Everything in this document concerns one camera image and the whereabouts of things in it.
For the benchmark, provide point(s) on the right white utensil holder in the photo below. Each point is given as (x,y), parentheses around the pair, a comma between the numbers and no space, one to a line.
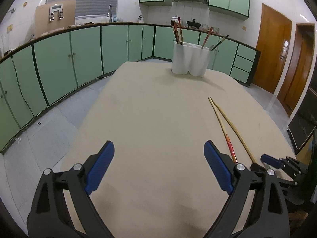
(200,59)

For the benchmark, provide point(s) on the red patterned bamboo chopstick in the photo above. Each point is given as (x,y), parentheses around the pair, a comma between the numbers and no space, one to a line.
(172,23)

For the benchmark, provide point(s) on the plain bamboo chopstick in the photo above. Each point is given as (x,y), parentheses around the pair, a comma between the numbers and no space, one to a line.
(206,39)
(237,133)

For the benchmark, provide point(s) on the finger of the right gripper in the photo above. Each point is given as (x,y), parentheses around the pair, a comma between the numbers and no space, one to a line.
(271,161)

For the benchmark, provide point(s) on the wooden door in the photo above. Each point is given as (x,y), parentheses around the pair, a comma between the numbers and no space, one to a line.
(273,42)

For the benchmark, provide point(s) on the black oven appliance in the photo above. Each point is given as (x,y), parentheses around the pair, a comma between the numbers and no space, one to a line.
(302,126)

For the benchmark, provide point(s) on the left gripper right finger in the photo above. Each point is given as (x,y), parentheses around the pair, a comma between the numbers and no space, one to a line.
(268,215)

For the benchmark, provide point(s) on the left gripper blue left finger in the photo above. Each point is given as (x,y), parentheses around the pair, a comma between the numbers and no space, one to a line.
(49,215)

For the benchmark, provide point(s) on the red-end bamboo chopstick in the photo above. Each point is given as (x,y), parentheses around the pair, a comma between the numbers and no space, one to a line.
(228,141)

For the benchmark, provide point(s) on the chrome kitchen faucet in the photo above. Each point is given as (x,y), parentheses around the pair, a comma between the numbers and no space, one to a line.
(109,14)

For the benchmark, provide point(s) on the green base cabinets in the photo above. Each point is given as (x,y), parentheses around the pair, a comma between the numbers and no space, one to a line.
(43,71)

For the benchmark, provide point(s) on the white cooking pot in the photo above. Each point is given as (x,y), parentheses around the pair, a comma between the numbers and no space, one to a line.
(176,19)

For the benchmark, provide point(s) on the left white utensil holder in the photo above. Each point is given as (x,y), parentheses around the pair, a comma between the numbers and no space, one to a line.
(181,58)

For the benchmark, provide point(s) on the black wok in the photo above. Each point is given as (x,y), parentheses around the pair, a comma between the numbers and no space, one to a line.
(193,24)

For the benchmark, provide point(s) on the cardboard sheet with brackets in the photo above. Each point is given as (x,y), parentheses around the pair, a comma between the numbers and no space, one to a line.
(54,16)

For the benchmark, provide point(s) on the white utensil holder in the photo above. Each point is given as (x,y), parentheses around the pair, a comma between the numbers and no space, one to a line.
(200,59)
(181,58)

